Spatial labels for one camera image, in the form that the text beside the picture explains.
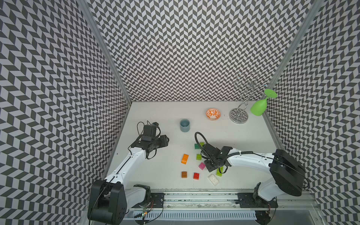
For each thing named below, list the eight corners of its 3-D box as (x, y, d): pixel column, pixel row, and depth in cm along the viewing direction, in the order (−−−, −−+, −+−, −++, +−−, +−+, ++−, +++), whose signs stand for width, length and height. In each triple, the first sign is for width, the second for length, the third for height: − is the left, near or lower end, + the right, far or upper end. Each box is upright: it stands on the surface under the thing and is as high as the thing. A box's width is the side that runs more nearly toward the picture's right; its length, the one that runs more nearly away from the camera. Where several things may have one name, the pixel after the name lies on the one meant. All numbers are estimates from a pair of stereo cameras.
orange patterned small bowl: (206, 120, 108) (207, 116, 105) (205, 111, 114) (206, 108, 111) (220, 120, 108) (221, 116, 105) (218, 111, 114) (219, 108, 111)
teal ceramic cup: (180, 132, 101) (179, 127, 97) (180, 123, 107) (180, 118, 102) (190, 132, 101) (190, 127, 97) (189, 123, 107) (190, 118, 102)
